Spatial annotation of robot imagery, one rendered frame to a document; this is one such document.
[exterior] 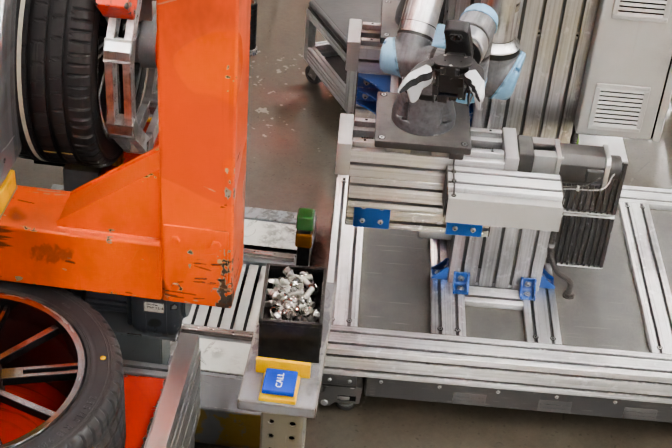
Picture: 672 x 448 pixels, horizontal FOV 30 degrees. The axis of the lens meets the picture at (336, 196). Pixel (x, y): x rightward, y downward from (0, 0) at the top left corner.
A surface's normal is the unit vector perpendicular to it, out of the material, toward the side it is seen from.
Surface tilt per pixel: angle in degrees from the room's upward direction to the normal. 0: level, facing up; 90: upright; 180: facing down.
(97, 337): 0
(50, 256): 90
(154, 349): 90
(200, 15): 90
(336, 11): 0
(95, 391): 0
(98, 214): 90
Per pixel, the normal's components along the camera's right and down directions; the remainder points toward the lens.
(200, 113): -0.11, 0.58
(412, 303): 0.07, -0.81
